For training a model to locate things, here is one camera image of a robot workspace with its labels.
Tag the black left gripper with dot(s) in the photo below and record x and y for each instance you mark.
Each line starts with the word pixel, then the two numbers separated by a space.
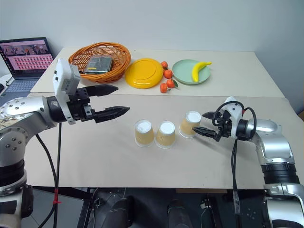
pixel 82 111

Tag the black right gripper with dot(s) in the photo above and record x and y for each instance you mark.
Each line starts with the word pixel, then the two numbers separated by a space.
pixel 224 129

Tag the tan paper cup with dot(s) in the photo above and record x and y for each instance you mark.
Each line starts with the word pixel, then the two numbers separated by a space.
pixel 144 135
pixel 165 136
pixel 187 127

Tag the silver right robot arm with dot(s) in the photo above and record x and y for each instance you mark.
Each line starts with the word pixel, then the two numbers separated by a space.
pixel 273 147

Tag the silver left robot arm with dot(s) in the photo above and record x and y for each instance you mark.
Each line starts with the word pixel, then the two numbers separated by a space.
pixel 16 118

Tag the dark packaged box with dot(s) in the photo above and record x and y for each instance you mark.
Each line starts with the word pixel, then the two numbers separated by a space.
pixel 98 65

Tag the orange woven basket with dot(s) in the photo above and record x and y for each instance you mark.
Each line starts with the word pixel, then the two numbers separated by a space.
pixel 118 64

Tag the yellow plastic plate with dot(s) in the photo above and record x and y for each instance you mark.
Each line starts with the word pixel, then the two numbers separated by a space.
pixel 143 73

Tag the yellow toy banana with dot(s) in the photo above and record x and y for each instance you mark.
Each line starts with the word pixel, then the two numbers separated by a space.
pixel 197 70

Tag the small orange tangerine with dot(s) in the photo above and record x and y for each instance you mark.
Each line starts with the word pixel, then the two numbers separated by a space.
pixel 168 74
pixel 164 64
pixel 164 88
pixel 170 83

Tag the green plastic plate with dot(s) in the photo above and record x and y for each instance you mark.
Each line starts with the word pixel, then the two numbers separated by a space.
pixel 183 71

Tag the open laptop computer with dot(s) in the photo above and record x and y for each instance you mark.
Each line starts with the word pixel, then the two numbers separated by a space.
pixel 26 57

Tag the white round object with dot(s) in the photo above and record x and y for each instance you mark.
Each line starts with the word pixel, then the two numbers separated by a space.
pixel 6 79

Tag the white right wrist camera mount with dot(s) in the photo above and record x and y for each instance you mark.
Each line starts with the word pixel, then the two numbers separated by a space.
pixel 234 111

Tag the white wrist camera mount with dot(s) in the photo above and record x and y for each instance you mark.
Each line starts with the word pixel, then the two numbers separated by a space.
pixel 65 76
pixel 234 111

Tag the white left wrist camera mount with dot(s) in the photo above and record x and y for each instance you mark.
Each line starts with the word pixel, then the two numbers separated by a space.
pixel 65 76

